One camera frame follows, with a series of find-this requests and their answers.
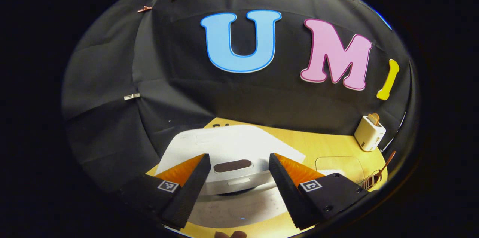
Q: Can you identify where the white toaster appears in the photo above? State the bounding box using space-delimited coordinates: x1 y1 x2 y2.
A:
354 115 387 152

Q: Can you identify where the black backdrop cloth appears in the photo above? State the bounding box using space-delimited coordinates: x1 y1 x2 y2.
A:
62 0 412 193

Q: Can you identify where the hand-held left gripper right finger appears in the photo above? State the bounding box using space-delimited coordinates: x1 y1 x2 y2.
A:
269 153 375 230

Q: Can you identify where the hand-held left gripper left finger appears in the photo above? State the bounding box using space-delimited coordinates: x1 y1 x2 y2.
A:
120 153 212 230

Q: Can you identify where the white rice cooker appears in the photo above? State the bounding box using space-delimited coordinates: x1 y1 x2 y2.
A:
155 125 306 229

